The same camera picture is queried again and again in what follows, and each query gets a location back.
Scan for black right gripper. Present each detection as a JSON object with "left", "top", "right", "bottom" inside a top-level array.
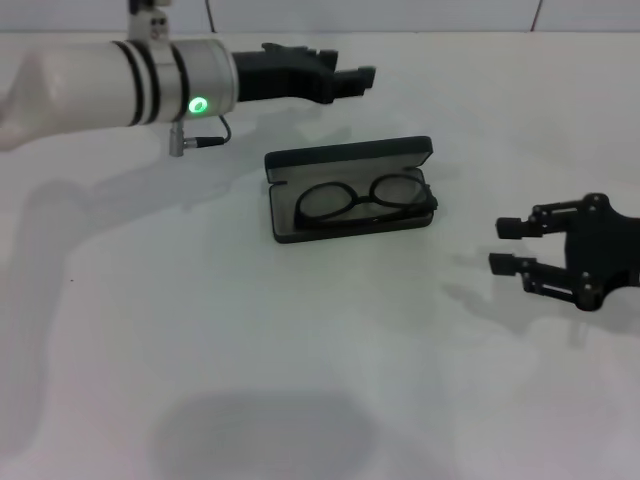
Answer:
[{"left": 487, "top": 192, "right": 640, "bottom": 313}]

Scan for black glasses case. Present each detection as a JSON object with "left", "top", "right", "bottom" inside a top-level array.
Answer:
[{"left": 263, "top": 134, "right": 436, "bottom": 246}]

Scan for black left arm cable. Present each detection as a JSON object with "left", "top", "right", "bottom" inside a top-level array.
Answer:
[{"left": 168, "top": 115, "right": 232, "bottom": 158}]

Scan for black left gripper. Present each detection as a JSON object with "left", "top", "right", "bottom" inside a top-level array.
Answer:
[{"left": 232, "top": 42, "right": 378, "bottom": 107}]

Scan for black glasses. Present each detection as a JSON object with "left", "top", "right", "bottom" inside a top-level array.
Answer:
[{"left": 293, "top": 171, "right": 442, "bottom": 232}]

